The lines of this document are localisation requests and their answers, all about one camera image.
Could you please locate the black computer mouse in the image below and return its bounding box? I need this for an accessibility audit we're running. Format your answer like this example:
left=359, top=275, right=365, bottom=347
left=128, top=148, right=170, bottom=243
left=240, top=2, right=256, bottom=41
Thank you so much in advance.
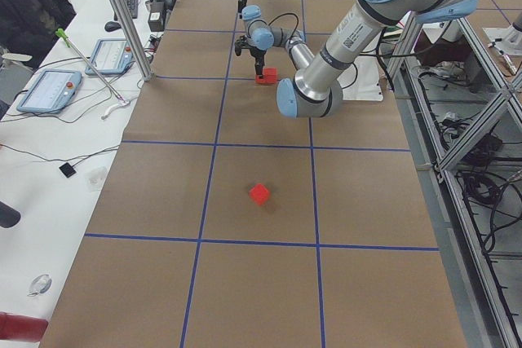
left=104, top=21, right=121, bottom=33

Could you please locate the person in black jacket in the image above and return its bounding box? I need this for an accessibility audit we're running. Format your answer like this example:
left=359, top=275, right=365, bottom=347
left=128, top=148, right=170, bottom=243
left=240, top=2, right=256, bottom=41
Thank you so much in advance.
left=1, top=0, right=76, bottom=68

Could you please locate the red object bottom left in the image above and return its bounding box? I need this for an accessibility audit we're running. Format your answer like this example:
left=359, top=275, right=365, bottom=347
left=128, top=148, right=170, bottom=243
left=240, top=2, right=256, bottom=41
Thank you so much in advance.
left=1, top=312, right=49, bottom=343

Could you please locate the aluminium frame post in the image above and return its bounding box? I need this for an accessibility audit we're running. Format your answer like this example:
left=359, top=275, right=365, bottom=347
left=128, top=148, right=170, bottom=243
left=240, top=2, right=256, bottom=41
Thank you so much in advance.
left=109, top=0, right=153, bottom=81

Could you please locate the black power adapter box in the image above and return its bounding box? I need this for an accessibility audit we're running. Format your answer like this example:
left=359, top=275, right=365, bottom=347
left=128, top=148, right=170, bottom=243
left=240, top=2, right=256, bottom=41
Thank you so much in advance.
left=148, top=1, right=166, bottom=33

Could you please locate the teach pendant far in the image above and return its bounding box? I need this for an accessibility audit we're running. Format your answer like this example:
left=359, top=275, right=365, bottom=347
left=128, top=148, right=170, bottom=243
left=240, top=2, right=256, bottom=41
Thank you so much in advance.
left=89, top=38, right=134, bottom=76

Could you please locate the green tipped grabber stick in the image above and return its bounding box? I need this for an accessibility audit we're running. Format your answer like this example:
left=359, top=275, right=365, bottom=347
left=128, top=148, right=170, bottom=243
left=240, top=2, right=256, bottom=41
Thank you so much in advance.
left=55, top=28, right=134, bottom=121

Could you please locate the teach pendant near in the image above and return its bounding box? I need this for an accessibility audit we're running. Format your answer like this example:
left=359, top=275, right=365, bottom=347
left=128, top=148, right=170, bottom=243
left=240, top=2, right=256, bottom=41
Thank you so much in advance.
left=16, top=70, right=82, bottom=114

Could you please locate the teach pendant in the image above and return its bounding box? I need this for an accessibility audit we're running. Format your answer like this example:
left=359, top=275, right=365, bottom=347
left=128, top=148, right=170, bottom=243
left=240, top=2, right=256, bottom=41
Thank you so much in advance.
left=89, top=38, right=134, bottom=76
left=16, top=70, right=82, bottom=114

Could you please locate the small black square pad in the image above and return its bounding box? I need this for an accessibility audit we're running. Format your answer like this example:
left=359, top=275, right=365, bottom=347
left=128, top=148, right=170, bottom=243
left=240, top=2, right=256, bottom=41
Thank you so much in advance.
left=59, top=162, right=77, bottom=178

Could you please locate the red block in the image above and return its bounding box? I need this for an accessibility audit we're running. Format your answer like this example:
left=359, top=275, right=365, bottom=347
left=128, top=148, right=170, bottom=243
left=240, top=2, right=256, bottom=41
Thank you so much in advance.
left=255, top=75, right=265, bottom=85
left=249, top=183, right=271, bottom=205
left=263, top=68, right=278, bottom=85

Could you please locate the aluminium frame rack right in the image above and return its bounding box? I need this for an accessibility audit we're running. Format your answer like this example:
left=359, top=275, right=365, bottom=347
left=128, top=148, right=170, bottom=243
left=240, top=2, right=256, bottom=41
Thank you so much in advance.
left=390, top=7, right=521, bottom=347

